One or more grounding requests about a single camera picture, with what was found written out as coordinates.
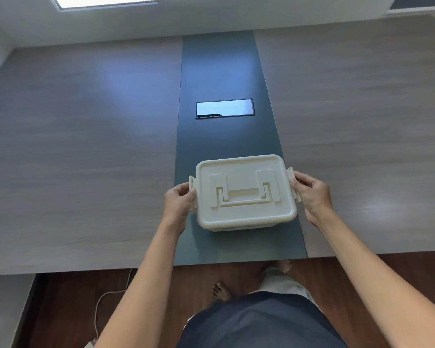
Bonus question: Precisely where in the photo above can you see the white low cabinet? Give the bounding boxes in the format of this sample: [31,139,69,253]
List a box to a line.
[0,274,36,348]

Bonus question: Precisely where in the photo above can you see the glossy black table cable hatch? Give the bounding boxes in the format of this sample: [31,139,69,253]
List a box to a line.
[195,98,256,120]

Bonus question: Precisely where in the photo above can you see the person's left hand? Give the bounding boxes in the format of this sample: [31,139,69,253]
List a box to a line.
[162,182,198,235]

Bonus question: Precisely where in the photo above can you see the dark blue shirt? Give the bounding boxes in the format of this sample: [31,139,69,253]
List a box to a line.
[176,291,347,348]

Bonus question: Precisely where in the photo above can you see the bright window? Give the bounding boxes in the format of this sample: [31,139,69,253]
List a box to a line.
[49,0,159,10]

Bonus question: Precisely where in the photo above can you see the white cable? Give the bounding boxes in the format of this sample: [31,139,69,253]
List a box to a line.
[94,268,135,341]

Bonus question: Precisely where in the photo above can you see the beige trousers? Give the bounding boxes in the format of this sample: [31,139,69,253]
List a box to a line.
[257,266,317,305]

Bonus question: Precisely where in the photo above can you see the person's right forearm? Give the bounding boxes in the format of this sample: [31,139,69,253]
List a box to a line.
[307,210,435,348]

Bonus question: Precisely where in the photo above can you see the white plastic lidded storage box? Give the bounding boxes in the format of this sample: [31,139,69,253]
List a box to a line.
[188,154,303,232]

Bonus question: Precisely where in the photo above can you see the person's left foot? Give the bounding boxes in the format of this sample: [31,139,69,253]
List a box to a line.
[211,281,237,304]

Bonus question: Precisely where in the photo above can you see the person's right hand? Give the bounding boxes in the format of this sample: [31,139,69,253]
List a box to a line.
[289,171,334,229]

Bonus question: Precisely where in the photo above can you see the person's left forearm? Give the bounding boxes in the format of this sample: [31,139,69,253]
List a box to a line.
[94,221,186,348]

